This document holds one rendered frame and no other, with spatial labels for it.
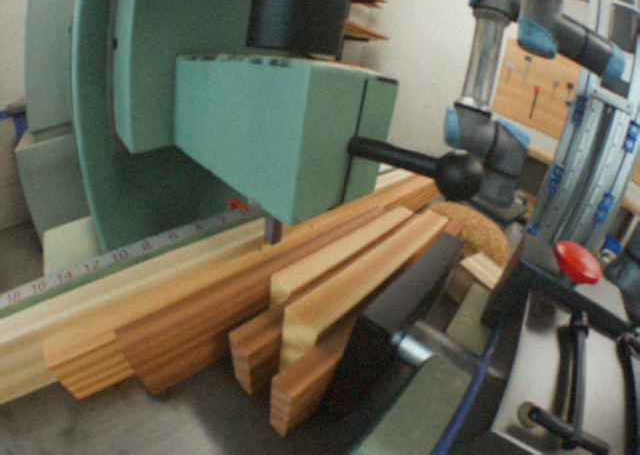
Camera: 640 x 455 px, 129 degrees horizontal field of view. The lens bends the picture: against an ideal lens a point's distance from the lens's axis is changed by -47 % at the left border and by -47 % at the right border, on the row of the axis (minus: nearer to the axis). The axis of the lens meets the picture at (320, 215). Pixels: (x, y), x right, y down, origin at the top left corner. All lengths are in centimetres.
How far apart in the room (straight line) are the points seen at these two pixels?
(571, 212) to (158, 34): 94
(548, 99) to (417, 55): 166
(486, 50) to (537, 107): 263
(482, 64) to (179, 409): 85
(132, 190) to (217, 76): 21
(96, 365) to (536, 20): 61
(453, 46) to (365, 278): 357
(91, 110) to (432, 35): 367
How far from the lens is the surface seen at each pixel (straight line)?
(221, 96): 15
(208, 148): 17
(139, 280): 18
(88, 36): 30
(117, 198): 33
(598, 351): 15
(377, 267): 16
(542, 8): 53
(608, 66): 59
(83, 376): 19
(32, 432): 22
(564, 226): 93
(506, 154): 83
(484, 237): 36
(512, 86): 345
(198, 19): 23
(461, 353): 15
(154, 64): 21
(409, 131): 377
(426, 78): 370
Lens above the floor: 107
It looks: 30 degrees down
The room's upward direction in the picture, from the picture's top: 10 degrees clockwise
